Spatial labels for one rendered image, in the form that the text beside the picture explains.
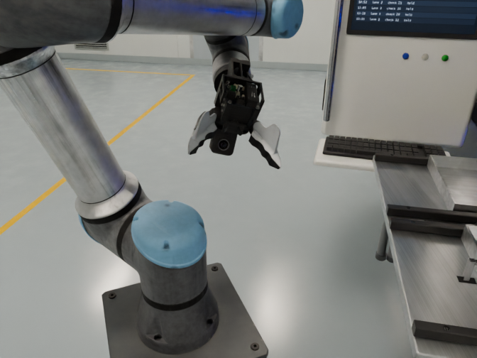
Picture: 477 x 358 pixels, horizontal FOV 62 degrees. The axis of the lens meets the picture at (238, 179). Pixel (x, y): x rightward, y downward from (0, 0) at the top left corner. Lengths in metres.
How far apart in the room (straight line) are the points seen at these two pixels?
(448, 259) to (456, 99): 0.78
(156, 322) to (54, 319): 1.32
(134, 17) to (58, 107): 0.18
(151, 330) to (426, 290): 0.48
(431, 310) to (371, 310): 1.24
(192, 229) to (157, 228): 0.05
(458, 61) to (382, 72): 0.23
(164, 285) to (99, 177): 0.20
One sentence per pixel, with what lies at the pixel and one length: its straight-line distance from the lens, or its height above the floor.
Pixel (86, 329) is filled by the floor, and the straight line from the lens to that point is 1.94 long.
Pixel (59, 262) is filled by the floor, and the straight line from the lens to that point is 2.33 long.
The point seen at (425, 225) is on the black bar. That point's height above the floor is 0.90.
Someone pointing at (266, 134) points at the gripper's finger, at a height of 1.12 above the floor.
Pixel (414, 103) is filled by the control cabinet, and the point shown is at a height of 0.95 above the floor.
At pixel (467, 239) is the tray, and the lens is 0.92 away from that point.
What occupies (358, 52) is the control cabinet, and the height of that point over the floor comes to 1.11.
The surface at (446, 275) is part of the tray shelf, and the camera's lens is 0.83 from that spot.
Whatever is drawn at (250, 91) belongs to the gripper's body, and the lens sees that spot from 0.68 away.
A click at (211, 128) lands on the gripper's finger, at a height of 1.14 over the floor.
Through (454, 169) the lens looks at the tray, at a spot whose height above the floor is 0.88.
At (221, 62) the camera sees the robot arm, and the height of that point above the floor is 1.22.
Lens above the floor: 1.38
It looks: 28 degrees down
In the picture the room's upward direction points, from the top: straight up
